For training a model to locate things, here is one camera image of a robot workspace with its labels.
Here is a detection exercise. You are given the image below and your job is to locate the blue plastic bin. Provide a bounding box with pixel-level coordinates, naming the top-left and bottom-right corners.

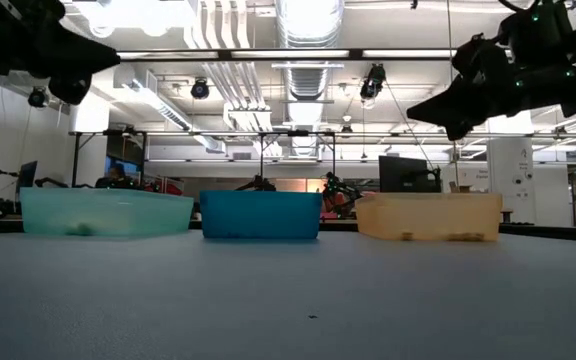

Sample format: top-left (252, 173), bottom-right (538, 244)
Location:
top-left (199, 189), bottom-right (324, 240)

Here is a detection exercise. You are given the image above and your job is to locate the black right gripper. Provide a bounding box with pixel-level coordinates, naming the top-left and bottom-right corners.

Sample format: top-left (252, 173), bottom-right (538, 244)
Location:
top-left (406, 3), bottom-right (576, 143)

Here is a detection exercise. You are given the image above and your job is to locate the white pillar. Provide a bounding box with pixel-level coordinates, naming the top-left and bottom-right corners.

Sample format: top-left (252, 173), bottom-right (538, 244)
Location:
top-left (486, 115), bottom-right (537, 225)

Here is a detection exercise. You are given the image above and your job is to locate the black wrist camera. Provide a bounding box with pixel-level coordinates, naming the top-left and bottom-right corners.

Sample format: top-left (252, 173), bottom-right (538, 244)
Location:
top-left (451, 33), bottom-right (512, 82)
top-left (47, 73), bottom-right (93, 106)

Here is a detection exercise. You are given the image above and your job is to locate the black overhead light bar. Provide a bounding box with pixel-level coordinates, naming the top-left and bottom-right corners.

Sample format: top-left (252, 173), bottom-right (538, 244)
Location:
top-left (116, 48), bottom-right (458, 62)

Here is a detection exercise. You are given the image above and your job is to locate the black background rig frame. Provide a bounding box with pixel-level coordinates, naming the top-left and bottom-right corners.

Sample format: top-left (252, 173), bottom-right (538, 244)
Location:
top-left (70, 128), bottom-right (339, 194)

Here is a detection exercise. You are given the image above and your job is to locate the small dark monitor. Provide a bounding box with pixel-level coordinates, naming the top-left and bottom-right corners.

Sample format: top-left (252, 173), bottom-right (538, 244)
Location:
top-left (16, 159), bottom-right (39, 189)

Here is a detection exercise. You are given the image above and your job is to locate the silver ceiling duct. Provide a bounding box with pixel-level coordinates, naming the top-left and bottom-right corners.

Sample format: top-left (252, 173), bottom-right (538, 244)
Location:
top-left (273, 0), bottom-right (345, 104)

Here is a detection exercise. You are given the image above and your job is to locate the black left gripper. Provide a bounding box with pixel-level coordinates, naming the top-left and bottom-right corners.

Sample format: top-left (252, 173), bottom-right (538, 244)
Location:
top-left (0, 0), bottom-right (122, 80)

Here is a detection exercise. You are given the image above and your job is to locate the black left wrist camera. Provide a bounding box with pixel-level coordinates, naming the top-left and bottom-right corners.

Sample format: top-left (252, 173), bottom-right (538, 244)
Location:
top-left (47, 73), bottom-right (93, 106)

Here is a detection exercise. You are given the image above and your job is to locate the person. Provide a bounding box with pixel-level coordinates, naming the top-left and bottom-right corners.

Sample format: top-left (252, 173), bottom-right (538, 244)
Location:
top-left (94, 163), bottom-right (130, 190)

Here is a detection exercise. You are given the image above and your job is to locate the hanging black spotlight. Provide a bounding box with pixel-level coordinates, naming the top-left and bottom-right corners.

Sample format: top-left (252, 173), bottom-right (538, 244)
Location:
top-left (190, 77), bottom-right (211, 101)
top-left (27, 86), bottom-right (49, 109)
top-left (360, 63), bottom-right (387, 101)

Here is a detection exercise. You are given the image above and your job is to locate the orange plastic bin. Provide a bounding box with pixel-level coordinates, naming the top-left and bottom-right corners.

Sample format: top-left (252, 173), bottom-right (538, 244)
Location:
top-left (354, 192), bottom-right (504, 243)

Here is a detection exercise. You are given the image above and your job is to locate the blue-gray table mat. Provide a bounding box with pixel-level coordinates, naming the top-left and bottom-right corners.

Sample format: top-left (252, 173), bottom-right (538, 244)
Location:
top-left (0, 230), bottom-right (576, 360)

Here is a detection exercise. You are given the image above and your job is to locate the thin hanging cord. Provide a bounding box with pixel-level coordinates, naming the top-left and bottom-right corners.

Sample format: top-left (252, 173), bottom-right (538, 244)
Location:
top-left (445, 0), bottom-right (462, 194)

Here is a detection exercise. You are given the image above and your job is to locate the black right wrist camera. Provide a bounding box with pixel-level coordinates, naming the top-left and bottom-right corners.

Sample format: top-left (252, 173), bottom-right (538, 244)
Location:
top-left (451, 33), bottom-right (512, 82)

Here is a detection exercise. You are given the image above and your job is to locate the teal plastic bin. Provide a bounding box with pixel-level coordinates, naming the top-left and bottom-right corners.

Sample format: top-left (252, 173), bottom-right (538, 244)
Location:
top-left (19, 186), bottom-right (195, 237)

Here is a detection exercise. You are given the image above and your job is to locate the black monitor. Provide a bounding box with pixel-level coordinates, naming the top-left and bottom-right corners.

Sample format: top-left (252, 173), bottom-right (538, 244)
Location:
top-left (378, 155), bottom-right (442, 194)

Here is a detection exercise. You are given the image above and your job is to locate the white ceiling box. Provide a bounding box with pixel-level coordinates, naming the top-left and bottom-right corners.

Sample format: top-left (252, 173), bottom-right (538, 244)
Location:
top-left (69, 97), bottom-right (112, 134)

